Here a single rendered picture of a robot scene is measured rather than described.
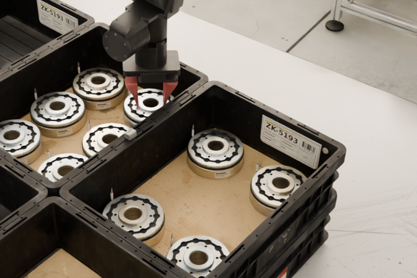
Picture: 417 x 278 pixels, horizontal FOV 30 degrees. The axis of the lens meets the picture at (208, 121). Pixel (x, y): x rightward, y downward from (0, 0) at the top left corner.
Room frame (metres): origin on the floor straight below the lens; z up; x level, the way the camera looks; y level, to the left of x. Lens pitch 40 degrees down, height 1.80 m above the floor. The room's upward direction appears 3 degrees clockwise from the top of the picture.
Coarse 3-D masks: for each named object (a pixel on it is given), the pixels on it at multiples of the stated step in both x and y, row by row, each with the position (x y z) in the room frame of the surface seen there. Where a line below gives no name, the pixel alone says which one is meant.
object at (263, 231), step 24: (192, 96) 1.12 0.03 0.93; (240, 96) 1.12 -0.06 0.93; (288, 120) 1.06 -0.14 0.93; (336, 144) 1.00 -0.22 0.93; (96, 168) 0.91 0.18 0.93; (336, 168) 0.96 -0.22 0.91; (312, 192) 0.90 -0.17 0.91; (96, 216) 0.81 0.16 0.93; (288, 216) 0.85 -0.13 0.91; (264, 240) 0.80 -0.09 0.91; (168, 264) 0.72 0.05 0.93; (240, 264) 0.75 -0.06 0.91
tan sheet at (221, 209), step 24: (168, 168) 1.03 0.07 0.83; (144, 192) 0.96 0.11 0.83; (168, 192) 0.97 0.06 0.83; (192, 192) 0.97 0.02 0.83; (216, 192) 0.97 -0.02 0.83; (240, 192) 0.97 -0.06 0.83; (168, 216) 0.91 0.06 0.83; (192, 216) 0.91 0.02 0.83; (216, 216) 0.92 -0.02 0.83; (240, 216) 0.92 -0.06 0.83; (264, 216) 0.92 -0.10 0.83; (168, 240) 0.86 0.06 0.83; (240, 240) 0.86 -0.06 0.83
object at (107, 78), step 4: (92, 76) 1.24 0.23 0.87; (96, 76) 1.25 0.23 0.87; (100, 76) 1.25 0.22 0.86; (104, 76) 1.25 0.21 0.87; (108, 76) 1.25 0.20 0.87; (88, 80) 1.23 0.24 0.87; (108, 80) 1.23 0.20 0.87; (88, 84) 1.22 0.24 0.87; (92, 84) 1.22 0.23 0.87; (100, 84) 1.22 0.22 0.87; (104, 84) 1.22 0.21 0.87; (108, 84) 1.22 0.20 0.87; (92, 88) 1.21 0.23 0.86; (96, 88) 1.21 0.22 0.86; (100, 88) 1.21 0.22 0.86
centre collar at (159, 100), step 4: (144, 96) 1.16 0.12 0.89; (148, 96) 1.16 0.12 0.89; (152, 96) 1.16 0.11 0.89; (156, 96) 1.17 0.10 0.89; (140, 100) 1.15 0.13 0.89; (144, 100) 1.15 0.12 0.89; (148, 100) 1.16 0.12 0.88; (152, 100) 1.16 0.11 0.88; (156, 100) 1.16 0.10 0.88; (160, 100) 1.15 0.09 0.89; (140, 104) 1.14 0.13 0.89; (160, 104) 1.14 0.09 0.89; (140, 108) 1.13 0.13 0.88; (144, 108) 1.13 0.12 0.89; (148, 108) 1.13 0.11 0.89; (152, 108) 1.13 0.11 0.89; (156, 108) 1.13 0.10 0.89; (148, 112) 1.12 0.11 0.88; (152, 112) 1.12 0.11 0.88
